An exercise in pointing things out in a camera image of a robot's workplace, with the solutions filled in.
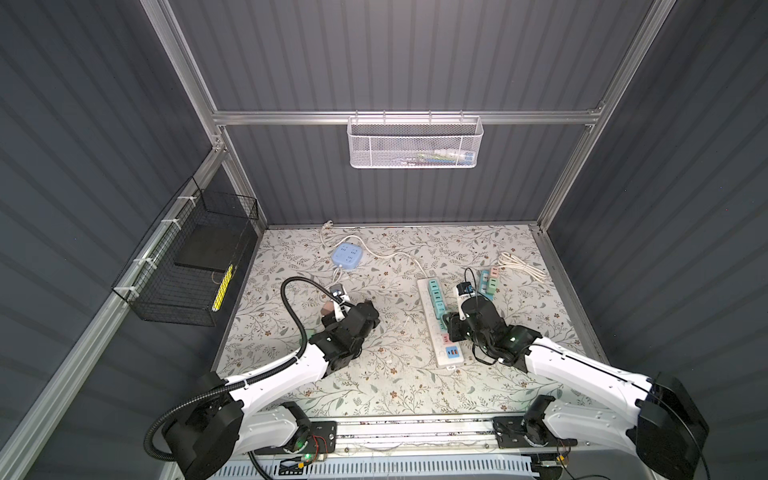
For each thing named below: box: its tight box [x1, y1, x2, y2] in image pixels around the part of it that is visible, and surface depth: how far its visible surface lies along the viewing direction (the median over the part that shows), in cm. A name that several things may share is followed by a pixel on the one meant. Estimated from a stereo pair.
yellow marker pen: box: [212, 264, 235, 312], surface depth 70 cm
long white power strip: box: [417, 278, 465, 368], surface depth 88 cm
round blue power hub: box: [331, 243, 363, 269], surface depth 111 cm
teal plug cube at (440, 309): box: [435, 301, 446, 320], surface depth 91 cm
